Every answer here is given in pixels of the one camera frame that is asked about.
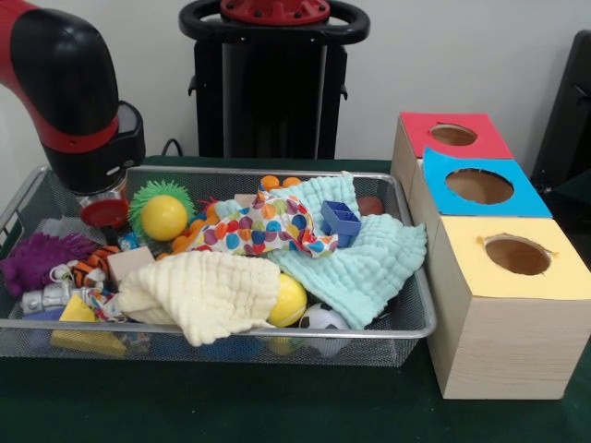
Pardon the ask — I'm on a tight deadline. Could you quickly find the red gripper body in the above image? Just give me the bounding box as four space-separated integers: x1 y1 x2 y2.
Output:
78 198 130 231

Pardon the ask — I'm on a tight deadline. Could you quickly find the cream waffle cloth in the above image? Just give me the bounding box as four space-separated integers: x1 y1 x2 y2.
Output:
117 251 282 347

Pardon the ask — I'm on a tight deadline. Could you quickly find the colourful polka dot cloth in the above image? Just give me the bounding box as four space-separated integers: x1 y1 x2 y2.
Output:
187 182 340 259

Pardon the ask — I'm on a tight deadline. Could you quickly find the wooden box with three holes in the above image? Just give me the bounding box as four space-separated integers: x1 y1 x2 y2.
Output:
390 111 591 401

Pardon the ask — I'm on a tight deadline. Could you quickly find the green spiky rubber ball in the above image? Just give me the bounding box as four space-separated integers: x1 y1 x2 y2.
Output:
127 179 198 239

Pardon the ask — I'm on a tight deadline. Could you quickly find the plain yellow ball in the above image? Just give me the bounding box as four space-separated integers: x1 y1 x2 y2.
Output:
139 194 189 242

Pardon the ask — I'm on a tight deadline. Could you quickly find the purple knobbly rubber toy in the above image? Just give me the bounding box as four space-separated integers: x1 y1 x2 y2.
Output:
0 232 98 296

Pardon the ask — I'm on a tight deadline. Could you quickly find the yellow wedge block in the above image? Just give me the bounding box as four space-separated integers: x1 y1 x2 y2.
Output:
49 294 127 355

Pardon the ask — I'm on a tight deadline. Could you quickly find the yellow tennis ball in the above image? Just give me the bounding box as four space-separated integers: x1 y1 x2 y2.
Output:
267 272 308 328

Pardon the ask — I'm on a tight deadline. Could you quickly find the dark green table cloth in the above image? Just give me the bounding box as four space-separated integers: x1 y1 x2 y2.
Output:
542 182 591 232
0 155 591 443

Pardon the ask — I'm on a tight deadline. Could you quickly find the small black-white soccer ball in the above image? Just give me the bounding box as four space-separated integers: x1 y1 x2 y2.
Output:
298 302 352 359

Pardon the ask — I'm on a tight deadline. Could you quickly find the blue plastic building block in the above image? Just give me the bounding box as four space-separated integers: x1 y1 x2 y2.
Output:
320 199 363 248

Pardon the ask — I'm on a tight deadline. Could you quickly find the mint green waffle cloth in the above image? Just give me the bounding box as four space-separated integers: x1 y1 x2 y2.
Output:
211 171 428 329

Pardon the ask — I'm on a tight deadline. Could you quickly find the black upright panel stand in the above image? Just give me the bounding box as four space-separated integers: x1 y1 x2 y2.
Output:
530 30 591 195

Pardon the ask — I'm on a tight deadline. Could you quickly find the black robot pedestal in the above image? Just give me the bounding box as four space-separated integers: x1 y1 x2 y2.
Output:
178 0 371 161

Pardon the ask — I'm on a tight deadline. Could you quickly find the silver wire mesh bin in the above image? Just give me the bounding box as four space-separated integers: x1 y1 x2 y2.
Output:
0 162 439 368

